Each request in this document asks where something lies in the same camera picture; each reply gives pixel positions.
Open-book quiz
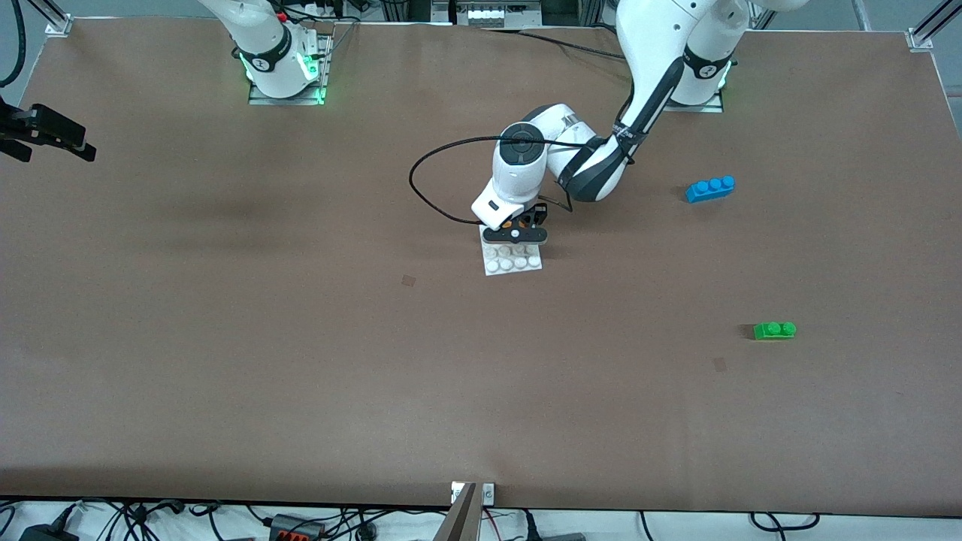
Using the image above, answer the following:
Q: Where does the brown camera support post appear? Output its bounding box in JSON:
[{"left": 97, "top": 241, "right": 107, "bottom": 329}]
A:
[{"left": 432, "top": 482, "right": 482, "bottom": 541}]

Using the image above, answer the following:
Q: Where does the white power strip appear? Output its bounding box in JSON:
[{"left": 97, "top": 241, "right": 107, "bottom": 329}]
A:
[{"left": 454, "top": 0, "right": 543, "bottom": 28}]

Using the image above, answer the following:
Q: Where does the black looped floor cable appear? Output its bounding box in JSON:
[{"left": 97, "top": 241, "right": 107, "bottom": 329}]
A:
[{"left": 750, "top": 512, "right": 821, "bottom": 532}]

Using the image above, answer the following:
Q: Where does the black power plug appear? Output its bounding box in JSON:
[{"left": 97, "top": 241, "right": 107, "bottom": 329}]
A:
[{"left": 522, "top": 511, "right": 587, "bottom": 541}]

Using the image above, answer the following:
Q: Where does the silver table edge bracket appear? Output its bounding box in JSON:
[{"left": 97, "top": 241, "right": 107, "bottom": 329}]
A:
[{"left": 450, "top": 482, "right": 496, "bottom": 506}]

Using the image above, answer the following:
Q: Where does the black box with orange connectors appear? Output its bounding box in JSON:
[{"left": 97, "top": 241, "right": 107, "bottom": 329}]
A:
[{"left": 268, "top": 514, "right": 326, "bottom": 541}]

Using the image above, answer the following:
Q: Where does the blue three-stud block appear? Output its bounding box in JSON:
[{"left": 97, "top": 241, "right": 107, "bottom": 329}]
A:
[{"left": 685, "top": 176, "right": 737, "bottom": 204}]

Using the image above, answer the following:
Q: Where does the black cable on table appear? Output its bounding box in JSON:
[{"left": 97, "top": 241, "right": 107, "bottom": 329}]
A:
[{"left": 481, "top": 23, "right": 628, "bottom": 62}]

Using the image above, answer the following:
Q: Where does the white studded base plate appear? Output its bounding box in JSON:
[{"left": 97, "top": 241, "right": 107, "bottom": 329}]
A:
[{"left": 481, "top": 225, "right": 544, "bottom": 277}]

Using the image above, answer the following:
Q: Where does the black power adapter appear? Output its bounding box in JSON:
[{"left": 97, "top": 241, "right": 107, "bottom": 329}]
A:
[{"left": 19, "top": 521, "right": 80, "bottom": 541}]

